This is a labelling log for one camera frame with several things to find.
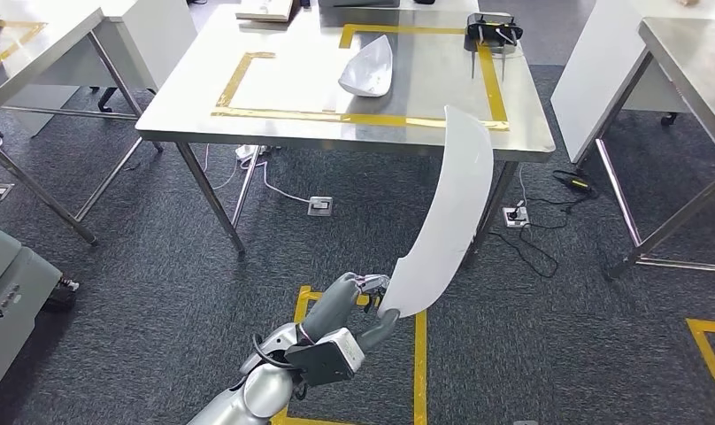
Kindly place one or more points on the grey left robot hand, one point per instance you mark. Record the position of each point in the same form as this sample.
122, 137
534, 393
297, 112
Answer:
331, 305

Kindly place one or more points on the white curved plastic part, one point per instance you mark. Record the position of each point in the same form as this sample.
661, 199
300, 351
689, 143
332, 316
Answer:
451, 205

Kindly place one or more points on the yellow tape on workbench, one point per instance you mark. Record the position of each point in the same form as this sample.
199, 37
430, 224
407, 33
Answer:
363, 119
20, 42

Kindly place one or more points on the stainless steel workbench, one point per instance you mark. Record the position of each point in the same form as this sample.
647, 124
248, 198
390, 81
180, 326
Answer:
29, 53
697, 64
287, 82

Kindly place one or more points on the white boat-shaped plastic part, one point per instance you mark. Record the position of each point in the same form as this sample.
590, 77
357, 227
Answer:
369, 70

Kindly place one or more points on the white power adapter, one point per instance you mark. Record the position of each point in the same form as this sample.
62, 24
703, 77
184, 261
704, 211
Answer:
249, 152

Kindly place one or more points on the floor socket with black plug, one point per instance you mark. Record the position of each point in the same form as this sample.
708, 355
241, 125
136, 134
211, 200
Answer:
517, 218

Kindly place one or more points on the black machine caster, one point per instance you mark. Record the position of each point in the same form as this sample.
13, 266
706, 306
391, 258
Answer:
61, 299

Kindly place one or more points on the black power adapter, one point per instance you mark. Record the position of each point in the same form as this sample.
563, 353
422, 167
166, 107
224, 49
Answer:
580, 186

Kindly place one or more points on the cardboard box with white tray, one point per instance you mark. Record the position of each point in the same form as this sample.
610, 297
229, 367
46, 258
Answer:
266, 9

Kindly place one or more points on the white table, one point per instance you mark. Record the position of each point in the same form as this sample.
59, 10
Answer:
451, 4
152, 41

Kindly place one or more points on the black router with antennas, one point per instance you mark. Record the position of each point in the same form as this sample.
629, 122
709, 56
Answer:
492, 29

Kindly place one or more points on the grey machine housing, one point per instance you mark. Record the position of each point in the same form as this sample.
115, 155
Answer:
11, 305

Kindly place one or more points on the white cabinet panel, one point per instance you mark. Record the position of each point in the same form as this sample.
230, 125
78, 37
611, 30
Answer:
604, 76

